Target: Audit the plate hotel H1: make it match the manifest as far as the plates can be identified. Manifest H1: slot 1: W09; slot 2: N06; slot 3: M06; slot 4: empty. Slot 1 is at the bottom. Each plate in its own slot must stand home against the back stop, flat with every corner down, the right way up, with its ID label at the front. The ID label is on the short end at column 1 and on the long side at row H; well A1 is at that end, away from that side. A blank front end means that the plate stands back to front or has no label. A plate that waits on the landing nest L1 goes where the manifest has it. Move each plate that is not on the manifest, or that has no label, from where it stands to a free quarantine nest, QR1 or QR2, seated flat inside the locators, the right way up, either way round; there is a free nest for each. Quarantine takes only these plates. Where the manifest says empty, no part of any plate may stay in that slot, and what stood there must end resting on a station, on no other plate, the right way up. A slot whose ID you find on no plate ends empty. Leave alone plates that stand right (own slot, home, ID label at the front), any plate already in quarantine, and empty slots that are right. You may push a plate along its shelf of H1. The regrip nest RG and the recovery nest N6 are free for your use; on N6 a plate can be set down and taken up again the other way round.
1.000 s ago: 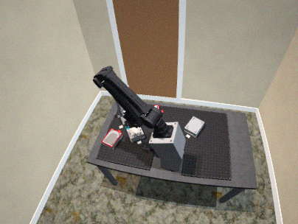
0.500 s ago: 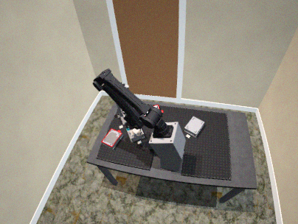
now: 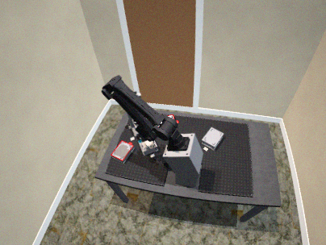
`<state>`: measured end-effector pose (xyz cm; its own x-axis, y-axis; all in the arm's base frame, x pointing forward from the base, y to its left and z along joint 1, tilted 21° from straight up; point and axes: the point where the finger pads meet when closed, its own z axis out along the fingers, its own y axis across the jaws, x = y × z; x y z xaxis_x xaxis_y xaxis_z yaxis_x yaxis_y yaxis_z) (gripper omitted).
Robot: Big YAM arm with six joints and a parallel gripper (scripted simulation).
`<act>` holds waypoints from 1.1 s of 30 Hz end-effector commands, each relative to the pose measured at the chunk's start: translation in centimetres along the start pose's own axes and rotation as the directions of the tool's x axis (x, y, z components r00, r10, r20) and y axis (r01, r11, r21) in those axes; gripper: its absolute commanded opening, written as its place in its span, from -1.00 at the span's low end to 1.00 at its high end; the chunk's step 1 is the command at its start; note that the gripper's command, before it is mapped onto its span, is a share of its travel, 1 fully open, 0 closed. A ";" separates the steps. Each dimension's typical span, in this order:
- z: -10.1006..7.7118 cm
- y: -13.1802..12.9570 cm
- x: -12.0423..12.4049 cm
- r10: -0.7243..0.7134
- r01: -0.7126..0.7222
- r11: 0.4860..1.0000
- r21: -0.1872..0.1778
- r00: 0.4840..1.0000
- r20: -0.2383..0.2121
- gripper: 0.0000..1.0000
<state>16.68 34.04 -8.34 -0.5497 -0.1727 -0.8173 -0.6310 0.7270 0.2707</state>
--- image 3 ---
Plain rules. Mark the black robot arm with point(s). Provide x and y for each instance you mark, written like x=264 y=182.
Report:
x=145 y=116

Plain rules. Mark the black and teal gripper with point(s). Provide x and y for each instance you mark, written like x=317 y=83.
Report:
x=140 y=138

